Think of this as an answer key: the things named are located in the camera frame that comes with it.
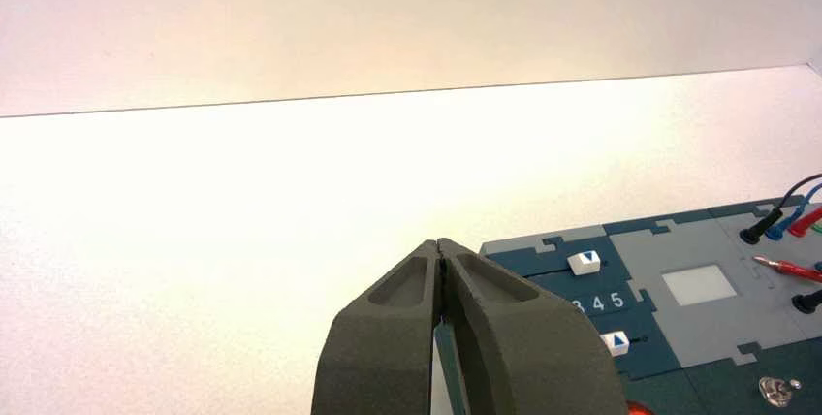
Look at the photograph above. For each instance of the white slider block upper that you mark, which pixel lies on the white slider block upper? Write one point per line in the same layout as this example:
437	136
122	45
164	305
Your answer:
583	264

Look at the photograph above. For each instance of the white display window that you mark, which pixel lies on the white display window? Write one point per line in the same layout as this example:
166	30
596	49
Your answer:
698	285

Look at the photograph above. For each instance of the red round push button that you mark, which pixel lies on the red round push button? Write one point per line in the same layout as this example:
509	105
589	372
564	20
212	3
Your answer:
637	409

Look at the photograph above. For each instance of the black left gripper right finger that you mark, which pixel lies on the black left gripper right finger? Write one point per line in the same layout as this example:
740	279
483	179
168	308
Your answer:
533	360

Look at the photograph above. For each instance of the teal and grey control box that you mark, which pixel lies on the teal and grey control box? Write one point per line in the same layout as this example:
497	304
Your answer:
648	364

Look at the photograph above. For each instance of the white slider knobs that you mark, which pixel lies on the white slider knobs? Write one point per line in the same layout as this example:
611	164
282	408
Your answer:
615	344

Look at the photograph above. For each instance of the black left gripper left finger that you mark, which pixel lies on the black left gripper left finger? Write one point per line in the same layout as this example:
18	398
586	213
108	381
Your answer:
379	360

